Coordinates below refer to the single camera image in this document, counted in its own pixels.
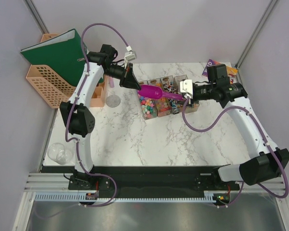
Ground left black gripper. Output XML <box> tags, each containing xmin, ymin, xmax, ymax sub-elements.
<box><xmin>104</xmin><ymin>63</ymin><xmax>142</xmax><ymax>91</ymax></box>

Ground clear bin popsicle candies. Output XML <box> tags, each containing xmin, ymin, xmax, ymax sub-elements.
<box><xmin>172</xmin><ymin>75</ymin><xmax>199</xmax><ymax>115</ymax></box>

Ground magenta plastic scoop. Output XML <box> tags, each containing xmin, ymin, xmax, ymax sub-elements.
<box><xmin>137</xmin><ymin>85</ymin><xmax>184</xmax><ymax>101</ymax></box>

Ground clear bin lollipops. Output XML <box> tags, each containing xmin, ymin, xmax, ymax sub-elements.
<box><xmin>161</xmin><ymin>76</ymin><xmax>182</xmax><ymax>115</ymax></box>

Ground clear bin translucent star candies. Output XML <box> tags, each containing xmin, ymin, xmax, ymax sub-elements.
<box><xmin>148</xmin><ymin>79</ymin><xmax>171</xmax><ymax>117</ymax></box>

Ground clear bin opaque star candies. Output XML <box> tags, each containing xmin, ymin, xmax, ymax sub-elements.
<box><xmin>137</xmin><ymin>93</ymin><xmax>158</xmax><ymax>120</ymax></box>

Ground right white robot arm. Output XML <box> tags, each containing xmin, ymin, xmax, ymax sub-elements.
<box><xmin>180</xmin><ymin>64</ymin><xmax>289</xmax><ymax>190</ymax></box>

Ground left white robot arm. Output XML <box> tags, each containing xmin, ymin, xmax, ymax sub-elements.
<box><xmin>59</xmin><ymin>44</ymin><xmax>141</xmax><ymax>189</ymax></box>

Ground pink marker pen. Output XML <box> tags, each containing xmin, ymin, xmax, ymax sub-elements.
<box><xmin>109</xmin><ymin>77</ymin><xmax>115</xmax><ymax>88</ymax></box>

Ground clear jar lid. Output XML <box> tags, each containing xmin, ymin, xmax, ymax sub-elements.
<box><xmin>105</xmin><ymin>94</ymin><xmax>121</xmax><ymax>108</ymax></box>

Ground Roald Dahl paperback book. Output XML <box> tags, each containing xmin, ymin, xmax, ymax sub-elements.
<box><xmin>202</xmin><ymin>59</ymin><xmax>238</xmax><ymax>80</ymax></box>

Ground green lever arch binder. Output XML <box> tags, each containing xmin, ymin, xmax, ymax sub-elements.
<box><xmin>20</xmin><ymin>29</ymin><xmax>85</xmax><ymax>87</ymax></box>

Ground peach plastic file rack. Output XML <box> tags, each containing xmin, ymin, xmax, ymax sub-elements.
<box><xmin>25</xmin><ymin>33</ymin><xmax>105</xmax><ymax>109</ymax></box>

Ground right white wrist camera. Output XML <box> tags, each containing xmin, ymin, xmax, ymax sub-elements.
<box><xmin>179</xmin><ymin>79</ymin><xmax>193</xmax><ymax>99</ymax></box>

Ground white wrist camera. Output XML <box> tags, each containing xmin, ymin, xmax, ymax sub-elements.
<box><xmin>124</xmin><ymin>46</ymin><xmax>137</xmax><ymax>64</ymax></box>
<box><xmin>179</xmin><ymin>79</ymin><xmax>193</xmax><ymax>99</ymax></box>

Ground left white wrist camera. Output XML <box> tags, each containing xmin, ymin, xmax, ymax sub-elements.
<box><xmin>124</xmin><ymin>46</ymin><xmax>137</xmax><ymax>64</ymax></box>

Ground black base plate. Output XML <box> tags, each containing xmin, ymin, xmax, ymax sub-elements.
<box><xmin>68</xmin><ymin>166</ymin><xmax>239</xmax><ymax>196</ymax></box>

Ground aluminium rail frame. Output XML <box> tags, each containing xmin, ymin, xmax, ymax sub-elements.
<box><xmin>13</xmin><ymin>167</ymin><xmax>287</xmax><ymax>231</ymax></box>

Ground white slotted cable duct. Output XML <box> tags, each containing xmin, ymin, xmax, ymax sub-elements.
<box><xmin>34</xmin><ymin>189</ymin><xmax>215</xmax><ymax>203</ymax></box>

